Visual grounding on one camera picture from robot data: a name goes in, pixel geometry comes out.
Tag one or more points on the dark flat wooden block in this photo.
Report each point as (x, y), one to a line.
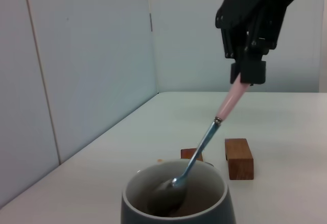
(186, 154)

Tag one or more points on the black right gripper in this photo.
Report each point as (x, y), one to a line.
(255, 4)

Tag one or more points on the grey ceramic cup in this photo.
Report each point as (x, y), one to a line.
(143, 211)

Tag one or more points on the light tall wooden block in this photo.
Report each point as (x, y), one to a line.
(240, 162)

